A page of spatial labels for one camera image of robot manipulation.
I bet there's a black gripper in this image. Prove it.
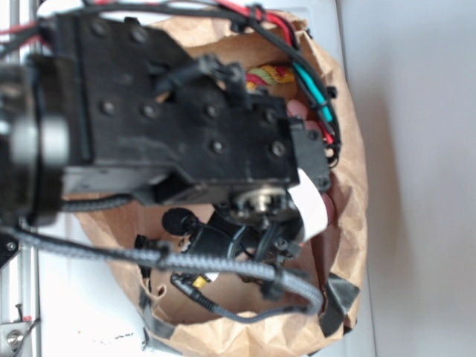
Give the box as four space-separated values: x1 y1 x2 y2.
161 204 303 263

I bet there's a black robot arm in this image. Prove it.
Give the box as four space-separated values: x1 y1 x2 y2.
1 13 330 256

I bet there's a pink plush bunny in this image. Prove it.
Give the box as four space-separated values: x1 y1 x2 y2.
286 100 335 225

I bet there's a brown paper bag box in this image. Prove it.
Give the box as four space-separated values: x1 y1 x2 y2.
75 13 368 356

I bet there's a white ribbon cable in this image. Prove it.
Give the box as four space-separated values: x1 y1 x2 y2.
288 167 330 242

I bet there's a grey braided cable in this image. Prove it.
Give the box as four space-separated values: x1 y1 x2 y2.
7 193 324 324

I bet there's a multicolour twisted rope toy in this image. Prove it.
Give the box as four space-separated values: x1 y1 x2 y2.
245 65 296 90

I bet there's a black mounting bracket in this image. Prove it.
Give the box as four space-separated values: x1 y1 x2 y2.
0 227 19 268

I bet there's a red black wire bundle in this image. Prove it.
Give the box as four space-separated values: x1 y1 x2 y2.
0 0 343 168

